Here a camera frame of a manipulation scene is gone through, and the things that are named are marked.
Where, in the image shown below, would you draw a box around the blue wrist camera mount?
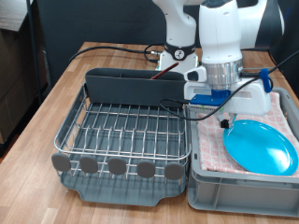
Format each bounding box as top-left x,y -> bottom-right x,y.
188,89 -> 232,110

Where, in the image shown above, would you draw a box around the pink checkered dish cloth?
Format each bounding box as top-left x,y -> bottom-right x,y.
195,91 -> 299,179

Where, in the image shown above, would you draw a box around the thick black table cable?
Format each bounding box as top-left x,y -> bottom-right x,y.
68,43 -> 166,65

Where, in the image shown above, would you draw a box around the brown cardboard boxes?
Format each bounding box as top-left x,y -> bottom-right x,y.
0,0 -> 49,147

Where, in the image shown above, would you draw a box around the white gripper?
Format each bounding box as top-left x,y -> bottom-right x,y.
182,65 -> 272,130

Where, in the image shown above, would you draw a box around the grey plastic crate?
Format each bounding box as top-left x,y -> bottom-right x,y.
186,81 -> 299,218

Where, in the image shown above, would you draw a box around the steel wire dish rack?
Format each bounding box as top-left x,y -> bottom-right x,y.
50,82 -> 192,182

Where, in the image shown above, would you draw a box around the brown wooden spoon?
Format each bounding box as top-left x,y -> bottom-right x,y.
149,62 -> 180,80

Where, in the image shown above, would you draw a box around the blue cable clip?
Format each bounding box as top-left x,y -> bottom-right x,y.
259,67 -> 273,93

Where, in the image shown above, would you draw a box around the grey plastic drain tray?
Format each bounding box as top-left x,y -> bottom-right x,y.
55,83 -> 190,207

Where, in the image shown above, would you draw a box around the blue plastic plate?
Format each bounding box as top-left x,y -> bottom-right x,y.
222,119 -> 299,176

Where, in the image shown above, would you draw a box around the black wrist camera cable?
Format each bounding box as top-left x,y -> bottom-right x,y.
159,49 -> 299,121

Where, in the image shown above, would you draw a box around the dark grey utensil holder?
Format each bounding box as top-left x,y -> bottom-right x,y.
84,67 -> 188,109

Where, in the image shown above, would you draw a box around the black metal post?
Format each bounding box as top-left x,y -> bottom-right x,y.
25,0 -> 43,105

